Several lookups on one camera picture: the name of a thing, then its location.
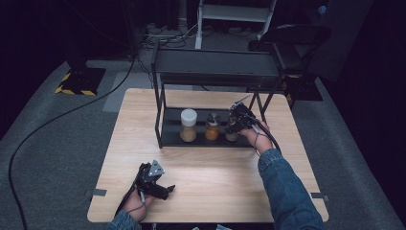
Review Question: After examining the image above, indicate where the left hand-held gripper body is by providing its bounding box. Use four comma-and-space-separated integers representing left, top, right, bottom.
135, 159, 167, 195

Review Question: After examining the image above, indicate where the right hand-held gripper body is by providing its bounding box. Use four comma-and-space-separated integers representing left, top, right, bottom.
228, 94, 258, 130

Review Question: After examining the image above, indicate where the small beige-powder spice jar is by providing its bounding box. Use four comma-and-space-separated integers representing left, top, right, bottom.
224, 114, 240, 143

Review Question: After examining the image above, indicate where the white-lid glass spice jar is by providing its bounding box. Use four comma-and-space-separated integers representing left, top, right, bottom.
179, 108, 198, 144

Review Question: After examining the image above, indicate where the black metal two-tier rack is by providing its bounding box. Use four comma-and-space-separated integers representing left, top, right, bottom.
151, 41, 288, 150

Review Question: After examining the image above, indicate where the person's left hand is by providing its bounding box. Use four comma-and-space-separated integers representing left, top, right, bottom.
123, 188, 156, 222

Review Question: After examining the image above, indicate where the person's right hand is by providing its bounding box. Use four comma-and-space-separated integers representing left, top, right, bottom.
238, 120, 275, 156

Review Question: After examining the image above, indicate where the orange-powder glass spice jar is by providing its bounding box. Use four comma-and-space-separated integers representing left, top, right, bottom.
204, 112, 221, 142

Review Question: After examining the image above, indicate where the grey tape strip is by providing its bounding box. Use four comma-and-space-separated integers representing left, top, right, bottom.
309, 192, 329, 202
85, 188, 108, 197

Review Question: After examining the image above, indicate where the yellow-black striped stand base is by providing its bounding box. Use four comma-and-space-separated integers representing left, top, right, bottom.
55, 66, 107, 97
282, 75, 324, 103

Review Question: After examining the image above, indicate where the black office chair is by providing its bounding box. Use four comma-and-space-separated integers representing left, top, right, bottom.
248, 23, 333, 76

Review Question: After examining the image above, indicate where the white step stool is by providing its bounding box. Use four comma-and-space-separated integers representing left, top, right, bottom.
194, 0, 278, 51

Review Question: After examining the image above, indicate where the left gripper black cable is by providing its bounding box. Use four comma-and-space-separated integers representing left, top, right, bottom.
115, 163, 145, 217

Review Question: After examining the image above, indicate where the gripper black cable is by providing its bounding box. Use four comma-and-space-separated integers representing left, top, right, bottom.
243, 113, 282, 153
115, 163, 145, 217

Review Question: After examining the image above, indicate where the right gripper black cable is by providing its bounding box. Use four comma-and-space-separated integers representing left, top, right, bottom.
243, 113, 282, 153

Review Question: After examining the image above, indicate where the tangle of floor cables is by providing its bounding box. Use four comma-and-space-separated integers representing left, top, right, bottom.
140, 22, 199, 49

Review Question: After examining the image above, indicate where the long black floor cable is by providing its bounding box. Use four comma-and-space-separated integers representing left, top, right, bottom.
8, 54, 137, 230

